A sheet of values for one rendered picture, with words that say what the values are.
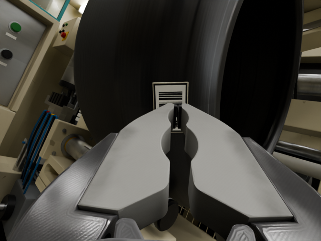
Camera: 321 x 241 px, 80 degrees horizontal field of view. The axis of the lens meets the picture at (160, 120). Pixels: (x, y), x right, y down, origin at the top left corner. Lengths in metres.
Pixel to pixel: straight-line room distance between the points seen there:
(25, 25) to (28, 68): 0.15
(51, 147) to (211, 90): 0.42
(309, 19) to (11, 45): 1.06
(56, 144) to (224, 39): 0.44
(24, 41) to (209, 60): 0.76
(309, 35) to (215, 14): 0.67
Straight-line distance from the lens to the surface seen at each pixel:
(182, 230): 0.57
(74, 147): 0.50
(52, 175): 0.55
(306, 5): 0.96
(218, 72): 0.25
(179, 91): 0.22
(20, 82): 0.90
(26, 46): 0.91
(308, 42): 0.93
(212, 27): 0.25
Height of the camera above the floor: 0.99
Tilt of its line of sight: 6 degrees up
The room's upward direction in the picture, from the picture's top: 22 degrees clockwise
